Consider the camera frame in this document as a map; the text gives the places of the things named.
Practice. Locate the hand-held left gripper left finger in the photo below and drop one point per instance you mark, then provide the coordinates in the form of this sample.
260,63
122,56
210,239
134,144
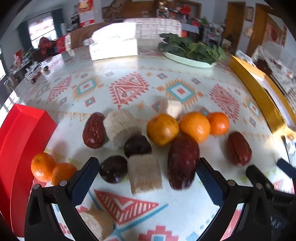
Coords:
85,179

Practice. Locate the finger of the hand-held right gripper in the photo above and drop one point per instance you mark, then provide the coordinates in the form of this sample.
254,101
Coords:
286,168
255,173

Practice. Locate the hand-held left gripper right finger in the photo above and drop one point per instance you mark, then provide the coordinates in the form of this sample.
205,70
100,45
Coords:
208,183

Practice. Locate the small orange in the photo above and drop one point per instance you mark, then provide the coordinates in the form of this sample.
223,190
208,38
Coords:
218,122
42,166
63,173

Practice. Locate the large red date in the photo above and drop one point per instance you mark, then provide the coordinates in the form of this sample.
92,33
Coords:
183,160

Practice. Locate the dark purple plum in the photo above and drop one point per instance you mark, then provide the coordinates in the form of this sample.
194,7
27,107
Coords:
113,169
137,146

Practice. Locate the large orange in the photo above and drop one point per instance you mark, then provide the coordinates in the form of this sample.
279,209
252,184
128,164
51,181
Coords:
163,129

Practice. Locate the red plastic box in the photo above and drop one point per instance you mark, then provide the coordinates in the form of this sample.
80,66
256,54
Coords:
20,143

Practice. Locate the beige cake roll bottom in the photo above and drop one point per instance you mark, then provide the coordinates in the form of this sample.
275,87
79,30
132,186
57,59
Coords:
97,220

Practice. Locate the yellow cardboard box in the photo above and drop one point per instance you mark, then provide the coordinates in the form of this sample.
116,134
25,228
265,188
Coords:
254,85

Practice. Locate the small dark date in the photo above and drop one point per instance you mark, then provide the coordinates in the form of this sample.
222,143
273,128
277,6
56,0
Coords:
46,68
34,80

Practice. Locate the patterned tablecloth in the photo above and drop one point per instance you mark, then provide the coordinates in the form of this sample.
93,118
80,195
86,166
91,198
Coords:
138,69

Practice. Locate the white plate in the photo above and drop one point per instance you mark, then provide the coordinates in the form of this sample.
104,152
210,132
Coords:
185,60

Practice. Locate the white cardboard box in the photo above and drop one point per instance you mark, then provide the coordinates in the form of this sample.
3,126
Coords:
113,49

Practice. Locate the green leafy vegetables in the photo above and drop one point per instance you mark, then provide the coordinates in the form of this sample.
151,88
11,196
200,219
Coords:
196,48

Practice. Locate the red gift box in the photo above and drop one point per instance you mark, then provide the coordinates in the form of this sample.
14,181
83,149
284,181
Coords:
61,42

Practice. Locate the wooden door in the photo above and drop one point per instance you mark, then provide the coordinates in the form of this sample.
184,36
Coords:
259,30

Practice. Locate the dark red bouquet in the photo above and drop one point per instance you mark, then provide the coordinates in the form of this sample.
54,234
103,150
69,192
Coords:
45,42

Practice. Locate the brown chair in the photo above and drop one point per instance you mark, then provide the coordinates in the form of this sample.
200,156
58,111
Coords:
85,34

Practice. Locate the window with teal curtains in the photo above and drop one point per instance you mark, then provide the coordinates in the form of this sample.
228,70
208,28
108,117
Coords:
41,30

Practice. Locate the white patterned chair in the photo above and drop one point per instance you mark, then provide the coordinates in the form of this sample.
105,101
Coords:
152,26

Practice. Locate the wooden staircase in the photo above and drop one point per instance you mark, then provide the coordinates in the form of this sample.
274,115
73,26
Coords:
129,10

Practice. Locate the red wall calendar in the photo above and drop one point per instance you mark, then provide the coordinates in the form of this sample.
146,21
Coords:
86,11

